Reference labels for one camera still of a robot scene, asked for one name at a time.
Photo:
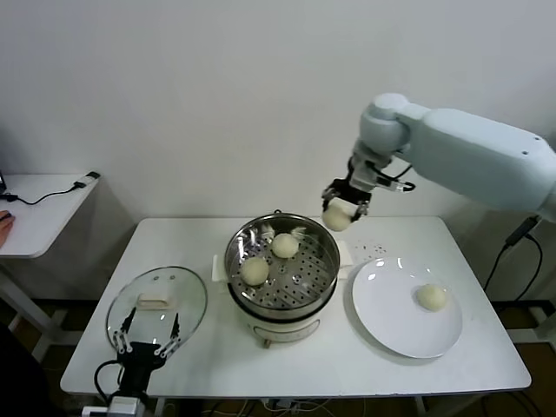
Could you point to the white steamed baozi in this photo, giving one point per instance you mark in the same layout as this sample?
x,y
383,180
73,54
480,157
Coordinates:
x,y
284,246
336,219
431,297
255,271

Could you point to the white metal table leg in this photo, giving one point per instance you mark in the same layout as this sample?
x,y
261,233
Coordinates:
x,y
160,408
422,409

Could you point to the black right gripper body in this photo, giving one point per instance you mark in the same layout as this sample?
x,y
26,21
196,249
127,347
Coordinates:
x,y
349,191

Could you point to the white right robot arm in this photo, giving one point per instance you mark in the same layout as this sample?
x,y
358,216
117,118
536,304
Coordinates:
x,y
456,143

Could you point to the white round plate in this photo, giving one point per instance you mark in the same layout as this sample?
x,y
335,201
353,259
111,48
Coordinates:
x,y
391,313

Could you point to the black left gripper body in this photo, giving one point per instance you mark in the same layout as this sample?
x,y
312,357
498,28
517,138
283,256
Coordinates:
x,y
140,356

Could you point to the white side table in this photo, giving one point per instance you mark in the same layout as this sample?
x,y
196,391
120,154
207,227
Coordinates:
x,y
43,226

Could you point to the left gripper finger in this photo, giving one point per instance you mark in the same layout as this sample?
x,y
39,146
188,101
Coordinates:
x,y
176,323
129,319

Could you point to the white electric cooking pot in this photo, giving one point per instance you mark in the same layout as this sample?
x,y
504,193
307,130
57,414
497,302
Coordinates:
x,y
282,330

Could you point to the person's hand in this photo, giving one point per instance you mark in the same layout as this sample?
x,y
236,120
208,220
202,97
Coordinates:
x,y
5,226

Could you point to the white metal table foot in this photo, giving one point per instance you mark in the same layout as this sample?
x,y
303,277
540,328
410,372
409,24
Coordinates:
x,y
548,323

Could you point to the black laptop edge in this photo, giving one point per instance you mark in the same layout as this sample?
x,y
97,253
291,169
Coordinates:
x,y
2,180

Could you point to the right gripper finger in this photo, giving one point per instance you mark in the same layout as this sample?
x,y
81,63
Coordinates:
x,y
362,209
328,197

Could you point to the stainless steel steamer basket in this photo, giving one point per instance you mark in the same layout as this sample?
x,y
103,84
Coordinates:
x,y
243,243

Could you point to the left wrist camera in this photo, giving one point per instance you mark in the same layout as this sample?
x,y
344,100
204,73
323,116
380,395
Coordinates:
x,y
93,410

